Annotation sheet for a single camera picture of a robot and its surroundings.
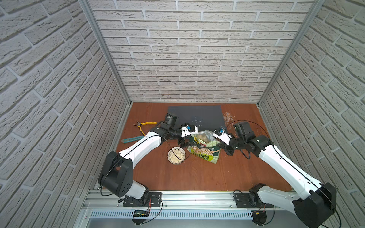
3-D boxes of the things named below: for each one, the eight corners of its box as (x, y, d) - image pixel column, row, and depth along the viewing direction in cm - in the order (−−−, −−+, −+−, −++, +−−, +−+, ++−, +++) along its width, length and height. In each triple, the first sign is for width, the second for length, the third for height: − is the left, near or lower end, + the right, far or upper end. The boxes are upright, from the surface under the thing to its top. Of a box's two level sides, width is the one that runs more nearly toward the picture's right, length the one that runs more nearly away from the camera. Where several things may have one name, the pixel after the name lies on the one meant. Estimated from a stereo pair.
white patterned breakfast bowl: (167, 164, 87) (166, 161, 84) (169, 150, 94) (168, 146, 90) (185, 164, 87) (185, 161, 84) (185, 150, 94) (185, 147, 90)
